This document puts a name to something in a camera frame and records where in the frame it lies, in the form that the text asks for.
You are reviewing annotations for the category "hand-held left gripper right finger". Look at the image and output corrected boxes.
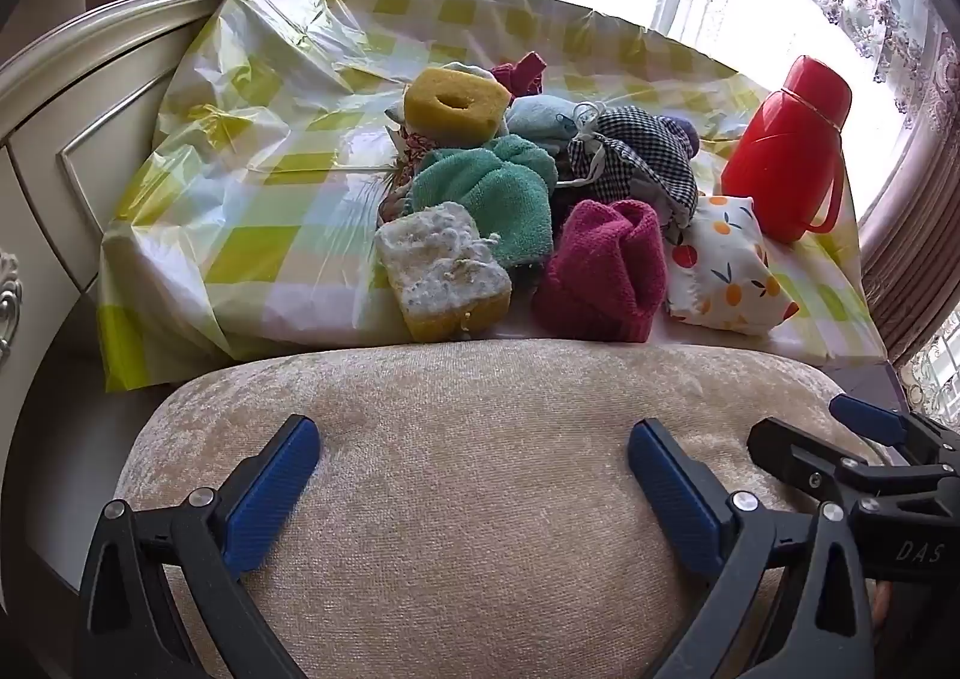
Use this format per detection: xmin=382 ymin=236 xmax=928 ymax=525
xmin=626 ymin=418 xmax=878 ymax=679

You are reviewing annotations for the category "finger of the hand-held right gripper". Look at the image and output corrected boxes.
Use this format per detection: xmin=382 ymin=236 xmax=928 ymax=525
xmin=829 ymin=392 xmax=960 ymax=471
xmin=748 ymin=416 xmax=871 ymax=500

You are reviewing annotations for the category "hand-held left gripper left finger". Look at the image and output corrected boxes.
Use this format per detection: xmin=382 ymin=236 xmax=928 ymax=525
xmin=71 ymin=413 xmax=323 ymax=679

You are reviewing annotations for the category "purple sock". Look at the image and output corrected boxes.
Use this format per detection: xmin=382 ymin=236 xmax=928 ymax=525
xmin=664 ymin=115 xmax=702 ymax=155

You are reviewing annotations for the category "teal terry towel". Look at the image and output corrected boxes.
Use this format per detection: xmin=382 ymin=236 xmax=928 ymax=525
xmin=409 ymin=134 xmax=560 ymax=271

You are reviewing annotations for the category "dark red sock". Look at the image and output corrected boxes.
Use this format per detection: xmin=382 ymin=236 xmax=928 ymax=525
xmin=491 ymin=51 xmax=547 ymax=97

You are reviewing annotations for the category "mauve curtain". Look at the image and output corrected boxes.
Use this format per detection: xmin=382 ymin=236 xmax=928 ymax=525
xmin=855 ymin=124 xmax=960 ymax=365

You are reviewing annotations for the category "beige upholstered cushion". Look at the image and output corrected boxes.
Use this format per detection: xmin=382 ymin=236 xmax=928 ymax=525
xmin=112 ymin=338 xmax=893 ymax=679

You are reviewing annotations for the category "white fruit print pouch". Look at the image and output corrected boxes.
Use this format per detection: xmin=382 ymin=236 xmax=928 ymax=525
xmin=666 ymin=194 xmax=800 ymax=334

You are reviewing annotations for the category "magenta terry towel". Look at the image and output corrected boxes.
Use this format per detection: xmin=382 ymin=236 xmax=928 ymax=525
xmin=531 ymin=199 xmax=670 ymax=344

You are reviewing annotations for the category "yellow sponge with white scrub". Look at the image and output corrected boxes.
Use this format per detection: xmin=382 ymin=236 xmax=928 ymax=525
xmin=375 ymin=201 xmax=515 ymax=342

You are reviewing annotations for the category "red thermos flask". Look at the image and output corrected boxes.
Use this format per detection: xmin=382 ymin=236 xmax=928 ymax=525
xmin=720 ymin=55 xmax=854 ymax=244

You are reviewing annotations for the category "yellow checkered plastic tablecloth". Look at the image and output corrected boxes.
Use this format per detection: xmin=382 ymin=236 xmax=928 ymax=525
xmin=97 ymin=0 xmax=890 ymax=395

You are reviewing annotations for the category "black white houndstooth pouch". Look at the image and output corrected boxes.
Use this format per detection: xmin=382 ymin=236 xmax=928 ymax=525
xmin=566 ymin=107 xmax=700 ymax=226

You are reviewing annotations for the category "white red patterned cloth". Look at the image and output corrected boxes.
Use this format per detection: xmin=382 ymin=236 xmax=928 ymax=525
xmin=382 ymin=101 xmax=443 ymax=223

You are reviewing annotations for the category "light blue terry towel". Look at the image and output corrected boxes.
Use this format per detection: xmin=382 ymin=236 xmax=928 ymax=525
xmin=504 ymin=94 xmax=582 ymax=144

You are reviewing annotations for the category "yellow sponge with hole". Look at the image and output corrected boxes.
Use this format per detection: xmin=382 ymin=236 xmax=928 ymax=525
xmin=403 ymin=67 xmax=512 ymax=148

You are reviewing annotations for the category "cream wooden cabinet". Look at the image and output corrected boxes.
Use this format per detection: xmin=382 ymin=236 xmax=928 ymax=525
xmin=0 ymin=0 xmax=252 ymax=597

